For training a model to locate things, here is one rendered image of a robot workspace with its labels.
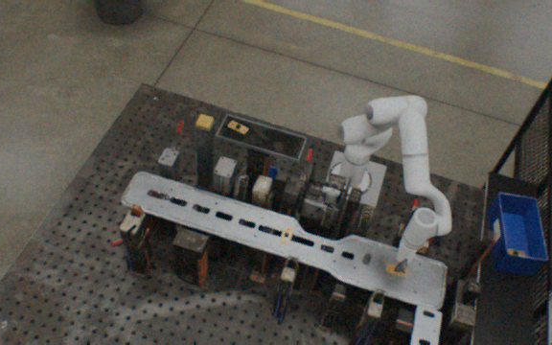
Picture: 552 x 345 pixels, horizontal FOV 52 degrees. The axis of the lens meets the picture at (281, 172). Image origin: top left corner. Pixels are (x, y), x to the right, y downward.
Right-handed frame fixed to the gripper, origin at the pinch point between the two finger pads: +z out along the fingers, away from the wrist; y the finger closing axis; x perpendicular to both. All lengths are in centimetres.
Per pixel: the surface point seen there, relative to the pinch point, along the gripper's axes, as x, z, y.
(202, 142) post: -95, 4, -30
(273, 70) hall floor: -104, 112, -200
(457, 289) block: 25.4, 7.9, 0.6
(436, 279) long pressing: 16.6, 8.0, -1.2
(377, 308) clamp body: -4.8, 3.5, 21.5
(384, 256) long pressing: -5.5, 8.3, -4.3
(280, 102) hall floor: -89, 112, -169
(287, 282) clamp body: -40.0, 5.0, 22.2
